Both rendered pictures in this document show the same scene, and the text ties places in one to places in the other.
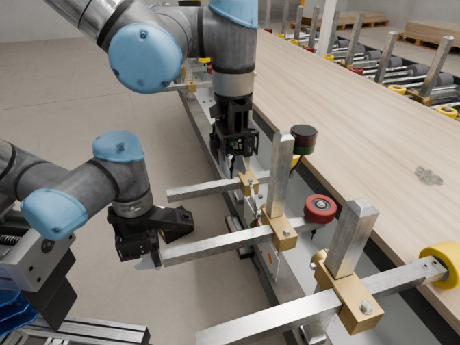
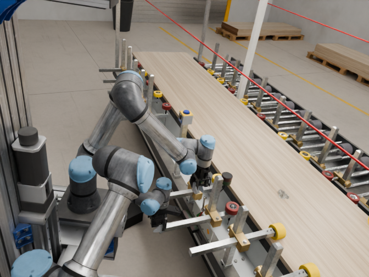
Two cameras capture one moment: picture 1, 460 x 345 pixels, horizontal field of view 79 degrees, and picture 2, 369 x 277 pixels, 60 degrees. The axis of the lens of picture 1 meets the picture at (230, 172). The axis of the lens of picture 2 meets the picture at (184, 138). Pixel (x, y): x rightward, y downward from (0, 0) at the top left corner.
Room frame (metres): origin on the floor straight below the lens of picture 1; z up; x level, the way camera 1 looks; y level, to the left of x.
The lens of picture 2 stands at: (-0.75, 0.32, 2.15)
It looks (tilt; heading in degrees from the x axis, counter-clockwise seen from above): 32 degrees down; 350
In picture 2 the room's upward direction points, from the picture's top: 9 degrees clockwise
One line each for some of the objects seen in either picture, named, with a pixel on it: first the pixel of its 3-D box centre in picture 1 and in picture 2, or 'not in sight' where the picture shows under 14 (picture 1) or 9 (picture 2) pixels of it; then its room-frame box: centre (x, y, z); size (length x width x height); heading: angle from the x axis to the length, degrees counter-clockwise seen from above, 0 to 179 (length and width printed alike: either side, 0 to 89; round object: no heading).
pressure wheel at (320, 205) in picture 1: (317, 218); (230, 212); (0.53, -0.24, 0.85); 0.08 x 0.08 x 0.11
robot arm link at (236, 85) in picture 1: (235, 80); (204, 160); (0.50, -0.01, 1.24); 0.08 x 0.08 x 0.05
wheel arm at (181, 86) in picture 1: (183, 87); (144, 116); (1.67, 0.29, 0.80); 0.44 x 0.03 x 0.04; 107
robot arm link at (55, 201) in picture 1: (65, 196); (149, 200); (0.32, 0.25, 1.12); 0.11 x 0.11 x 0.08; 61
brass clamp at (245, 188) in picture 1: (244, 178); (194, 189); (0.75, -0.05, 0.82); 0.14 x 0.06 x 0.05; 17
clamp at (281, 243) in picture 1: (277, 224); (212, 215); (0.51, -0.13, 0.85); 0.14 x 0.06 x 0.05; 17
